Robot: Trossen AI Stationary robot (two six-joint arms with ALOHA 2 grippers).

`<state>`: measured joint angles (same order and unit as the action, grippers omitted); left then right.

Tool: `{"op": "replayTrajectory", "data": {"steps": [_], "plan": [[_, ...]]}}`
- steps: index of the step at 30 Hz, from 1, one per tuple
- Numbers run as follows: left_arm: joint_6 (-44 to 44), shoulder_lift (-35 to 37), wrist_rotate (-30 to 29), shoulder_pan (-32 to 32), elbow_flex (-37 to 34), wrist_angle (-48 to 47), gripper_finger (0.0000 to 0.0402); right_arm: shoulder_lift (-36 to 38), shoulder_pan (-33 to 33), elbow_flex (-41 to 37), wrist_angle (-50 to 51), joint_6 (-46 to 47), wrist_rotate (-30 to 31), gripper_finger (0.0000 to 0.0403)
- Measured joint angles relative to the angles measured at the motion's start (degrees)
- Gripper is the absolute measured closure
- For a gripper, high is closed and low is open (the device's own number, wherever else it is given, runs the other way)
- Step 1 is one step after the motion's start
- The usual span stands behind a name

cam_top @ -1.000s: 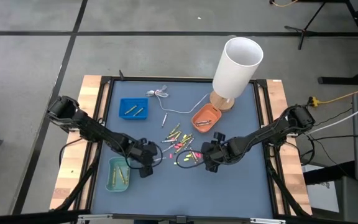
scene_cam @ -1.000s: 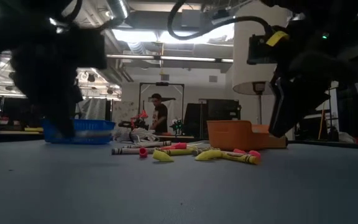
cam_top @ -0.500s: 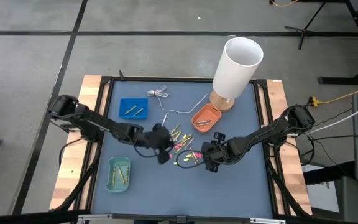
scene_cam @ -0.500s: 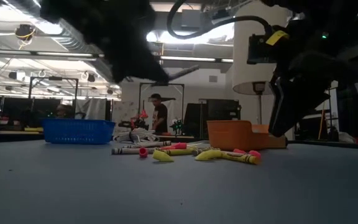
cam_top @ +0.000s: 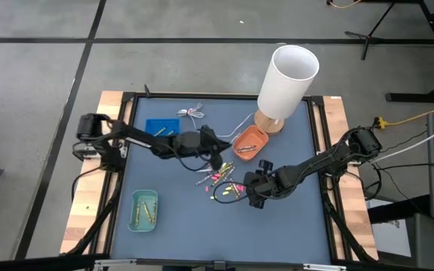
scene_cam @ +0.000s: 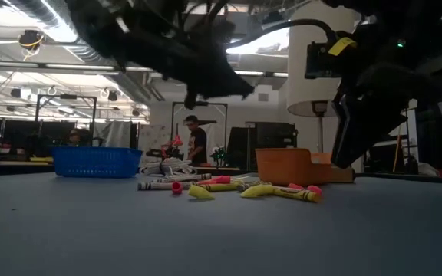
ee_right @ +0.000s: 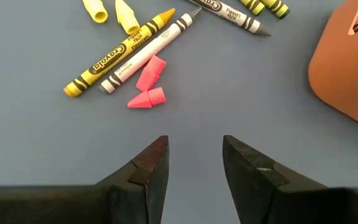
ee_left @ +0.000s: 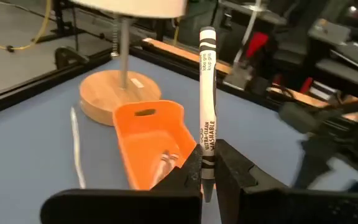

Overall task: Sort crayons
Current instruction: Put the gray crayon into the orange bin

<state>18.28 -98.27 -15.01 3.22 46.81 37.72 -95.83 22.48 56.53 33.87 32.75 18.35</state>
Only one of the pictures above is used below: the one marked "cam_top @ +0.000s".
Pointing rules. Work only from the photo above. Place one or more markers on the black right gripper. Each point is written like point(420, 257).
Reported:
point(264, 182)

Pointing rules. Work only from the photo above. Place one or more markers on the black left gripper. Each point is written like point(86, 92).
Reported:
point(209, 143)

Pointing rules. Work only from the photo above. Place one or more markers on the white timberwolf crayon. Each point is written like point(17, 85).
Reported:
point(246, 147)

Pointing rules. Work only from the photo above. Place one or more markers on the grey crayon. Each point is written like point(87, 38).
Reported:
point(245, 151)

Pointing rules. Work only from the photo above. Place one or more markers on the green-yellow crayon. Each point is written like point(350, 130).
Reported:
point(138, 213)
point(147, 212)

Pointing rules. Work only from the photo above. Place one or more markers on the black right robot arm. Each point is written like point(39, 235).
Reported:
point(315, 162)

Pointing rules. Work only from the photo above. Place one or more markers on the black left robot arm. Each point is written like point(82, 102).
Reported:
point(138, 137)

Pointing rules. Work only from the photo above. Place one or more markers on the orange plastic bin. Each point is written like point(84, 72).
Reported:
point(252, 135)

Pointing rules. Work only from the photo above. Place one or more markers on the white pink crayon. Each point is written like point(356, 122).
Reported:
point(203, 180)

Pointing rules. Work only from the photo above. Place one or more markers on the wooden lamp base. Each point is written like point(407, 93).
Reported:
point(268, 126)

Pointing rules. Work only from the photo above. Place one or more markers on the blue plastic basket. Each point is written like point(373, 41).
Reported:
point(153, 124)

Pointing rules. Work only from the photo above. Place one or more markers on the white lamp shade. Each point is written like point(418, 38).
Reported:
point(285, 86)

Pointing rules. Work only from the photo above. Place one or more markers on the black antenna stub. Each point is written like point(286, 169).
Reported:
point(147, 92)

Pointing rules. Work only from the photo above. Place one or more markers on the teal plastic tray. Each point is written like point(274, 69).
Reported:
point(143, 195)

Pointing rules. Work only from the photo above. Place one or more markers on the wooden table side board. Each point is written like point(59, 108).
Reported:
point(107, 101)
point(334, 113)

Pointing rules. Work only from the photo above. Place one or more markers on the white storage box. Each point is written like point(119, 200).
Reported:
point(390, 237)

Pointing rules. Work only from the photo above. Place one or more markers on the black tripod stand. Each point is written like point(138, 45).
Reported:
point(369, 37)

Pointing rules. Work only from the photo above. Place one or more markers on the black desk leg stand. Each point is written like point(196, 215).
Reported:
point(409, 98)

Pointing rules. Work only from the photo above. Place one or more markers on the black aluminium table frame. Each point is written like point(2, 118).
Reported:
point(202, 95)

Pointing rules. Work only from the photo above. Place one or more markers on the grey table-level camera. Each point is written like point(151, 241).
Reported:
point(219, 265)

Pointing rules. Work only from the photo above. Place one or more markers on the silver metal bracket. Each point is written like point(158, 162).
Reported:
point(324, 267)
point(115, 262)

